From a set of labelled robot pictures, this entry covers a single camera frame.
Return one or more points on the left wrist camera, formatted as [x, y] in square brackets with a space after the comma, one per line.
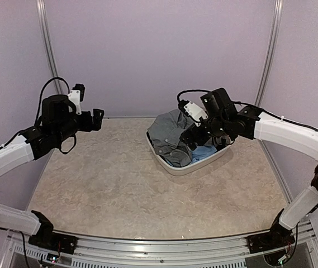
[76, 96]

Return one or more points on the front aluminium rail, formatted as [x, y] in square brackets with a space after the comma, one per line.
[94, 251]

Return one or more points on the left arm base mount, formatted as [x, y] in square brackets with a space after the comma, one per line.
[58, 242]

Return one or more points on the right aluminium frame post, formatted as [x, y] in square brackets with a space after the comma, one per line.
[273, 37]

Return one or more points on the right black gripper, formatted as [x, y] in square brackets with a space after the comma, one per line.
[202, 139]

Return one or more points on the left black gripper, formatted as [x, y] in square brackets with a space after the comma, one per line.
[89, 126]

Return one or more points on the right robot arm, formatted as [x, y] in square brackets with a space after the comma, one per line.
[219, 117]

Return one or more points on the white plastic bin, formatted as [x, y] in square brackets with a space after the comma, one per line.
[221, 150]

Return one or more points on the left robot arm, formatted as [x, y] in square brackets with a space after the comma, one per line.
[61, 118]

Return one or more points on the left aluminium frame post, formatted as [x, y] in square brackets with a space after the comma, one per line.
[44, 26]

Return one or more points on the grey long sleeve shirt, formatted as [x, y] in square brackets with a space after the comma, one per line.
[166, 130]

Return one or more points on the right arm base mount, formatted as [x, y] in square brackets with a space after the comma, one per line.
[268, 241]

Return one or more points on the aluminium frame post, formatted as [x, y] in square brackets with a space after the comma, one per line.
[273, 37]
[44, 26]

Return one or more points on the light blue shirt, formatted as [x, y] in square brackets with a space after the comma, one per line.
[182, 158]

